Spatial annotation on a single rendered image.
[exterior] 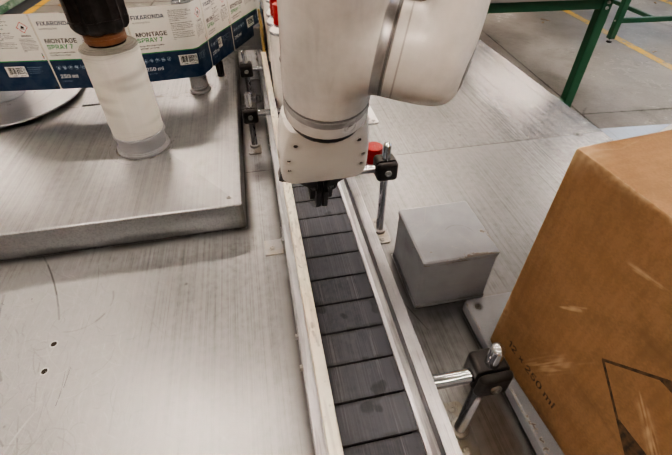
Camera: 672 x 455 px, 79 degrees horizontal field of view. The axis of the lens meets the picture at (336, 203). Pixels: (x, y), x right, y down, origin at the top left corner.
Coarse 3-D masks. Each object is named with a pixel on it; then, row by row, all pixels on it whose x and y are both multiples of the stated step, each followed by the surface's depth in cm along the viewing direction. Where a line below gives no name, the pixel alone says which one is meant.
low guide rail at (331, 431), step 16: (272, 96) 82; (272, 112) 77; (288, 192) 59; (288, 208) 56; (304, 256) 50; (304, 272) 48; (304, 288) 46; (304, 304) 45; (320, 336) 42; (320, 352) 40; (320, 368) 39; (320, 384) 38; (320, 400) 37; (336, 432) 35; (336, 448) 34
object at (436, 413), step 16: (352, 192) 52; (368, 224) 47; (368, 240) 45; (384, 256) 44; (384, 272) 42; (384, 288) 41; (400, 304) 39; (400, 320) 38; (400, 336) 37; (416, 336) 36; (416, 352) 35; (416, 368) 34; (416, 384) 34; (432, 384) 33; (432, 400) 32; (432, 416) 31; (448, 432) 30; (448, 448) 30
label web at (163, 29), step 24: (216, 0) 89; (240, 0) 98; (144, 24) 79; (168, 24) 80; (192, 24) 82; (216, 24) 90; (240, 24) 100; (144, 48) 82; (168, 48) 83; (192, 48) 84; (216, 48) 92; (168, 72) 86; (192, 72) 87
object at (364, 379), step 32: (320, 224) 59; (320, 256) 55; (352, 256) 54; (320, 288) 50; (352, 288) 50; (320, 320) 47; (352, 320) 47; (352, 352) 44; (384, 352) 44; (352, 384) 41; (384, 384) 41; (352, 416) 39; (384, 416) 39; (352, 448) 37; (384, 448) 37; (416, 448) 37
